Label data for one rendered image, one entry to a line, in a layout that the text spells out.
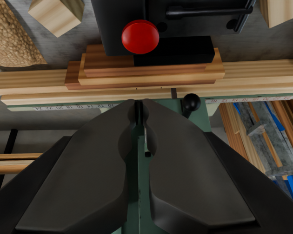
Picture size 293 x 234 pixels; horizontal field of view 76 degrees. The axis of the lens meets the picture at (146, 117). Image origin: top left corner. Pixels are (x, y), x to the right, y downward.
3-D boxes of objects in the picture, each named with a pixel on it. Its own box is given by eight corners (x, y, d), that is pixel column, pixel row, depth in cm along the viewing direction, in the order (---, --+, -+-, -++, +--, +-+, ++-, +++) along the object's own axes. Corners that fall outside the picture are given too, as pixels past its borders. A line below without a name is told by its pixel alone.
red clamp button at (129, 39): (159, 16, 14) (160, 24, 14) (157, 47, 17) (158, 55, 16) (119, 17, 14) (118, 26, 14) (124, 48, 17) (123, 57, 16)
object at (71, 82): (211, 54, 33) (217, 76, 31) (209, 62, 35) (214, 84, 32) (68, 61, 33) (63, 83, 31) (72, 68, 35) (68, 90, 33)
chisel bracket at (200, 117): (203, 87, 27) (215, 142, 23) (186, 127, 40) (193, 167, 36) (152, 89, 27) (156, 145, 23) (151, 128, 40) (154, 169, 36)
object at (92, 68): (201, 39, 30) (207, 64, 28) (198, 48, 32) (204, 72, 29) (86, 44, 30) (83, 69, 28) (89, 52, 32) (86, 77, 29)
